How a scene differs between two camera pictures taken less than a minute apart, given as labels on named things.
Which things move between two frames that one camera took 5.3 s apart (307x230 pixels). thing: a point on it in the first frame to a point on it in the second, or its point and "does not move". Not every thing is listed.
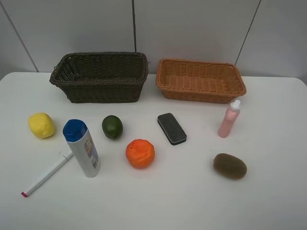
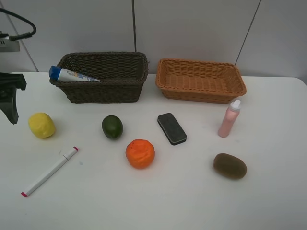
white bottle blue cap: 76,133 to 59,73
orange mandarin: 140,153 does not move
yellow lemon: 41,125 does not move
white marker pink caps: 33,187 does not move
